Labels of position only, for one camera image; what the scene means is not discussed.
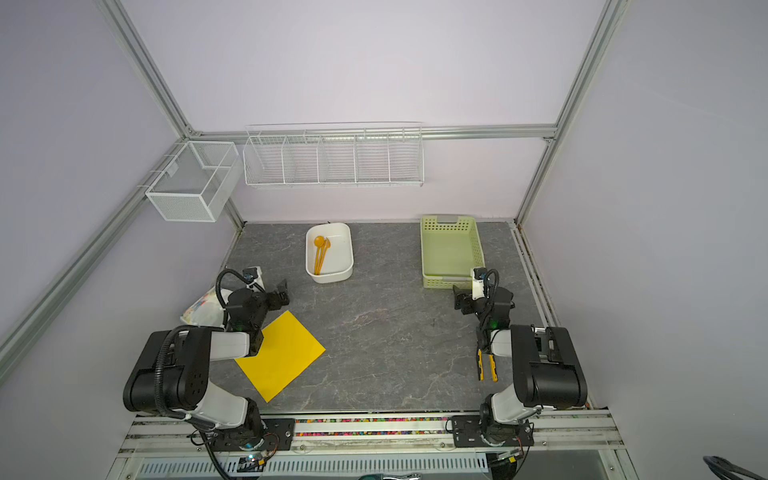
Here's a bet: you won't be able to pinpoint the yellow paper napkin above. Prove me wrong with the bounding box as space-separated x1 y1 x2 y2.
235 311 326 402

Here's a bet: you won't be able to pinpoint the white oval plastic tub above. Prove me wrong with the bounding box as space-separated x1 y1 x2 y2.
305 223 354 284

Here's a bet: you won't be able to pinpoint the orange plastic spoon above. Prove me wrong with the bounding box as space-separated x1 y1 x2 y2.
313 235 326 275

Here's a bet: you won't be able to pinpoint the orange plastic fork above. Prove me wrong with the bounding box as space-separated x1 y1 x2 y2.
316 237 331 274

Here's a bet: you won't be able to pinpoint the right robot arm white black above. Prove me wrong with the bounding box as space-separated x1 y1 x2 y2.
447 267 588 448

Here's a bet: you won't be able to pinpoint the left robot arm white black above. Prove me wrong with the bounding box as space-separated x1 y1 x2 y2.
122 267 290 451

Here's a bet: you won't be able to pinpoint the green perforated plastic basket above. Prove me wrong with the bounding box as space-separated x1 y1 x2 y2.
420 215 485 290

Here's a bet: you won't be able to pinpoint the yellow black pliers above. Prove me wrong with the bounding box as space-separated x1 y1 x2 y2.
476 348 499 383

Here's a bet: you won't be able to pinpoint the white mesh box basket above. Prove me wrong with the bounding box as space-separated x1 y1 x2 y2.
145 141 244 223

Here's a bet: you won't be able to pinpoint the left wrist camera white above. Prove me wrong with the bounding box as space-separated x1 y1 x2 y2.
242 266 264 288

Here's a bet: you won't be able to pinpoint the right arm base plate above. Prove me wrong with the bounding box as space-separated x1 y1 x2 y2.
446 414 534 448

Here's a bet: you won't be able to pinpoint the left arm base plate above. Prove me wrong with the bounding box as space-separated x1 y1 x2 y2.
209 417 296 453

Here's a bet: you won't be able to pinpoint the white wire wall rack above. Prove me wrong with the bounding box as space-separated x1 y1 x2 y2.
243 122 425 187

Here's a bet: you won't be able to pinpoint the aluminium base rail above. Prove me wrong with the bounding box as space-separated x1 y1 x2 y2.
117 410 626 458

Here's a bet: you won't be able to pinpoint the black cable loop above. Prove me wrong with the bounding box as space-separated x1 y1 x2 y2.
703 455 763 480

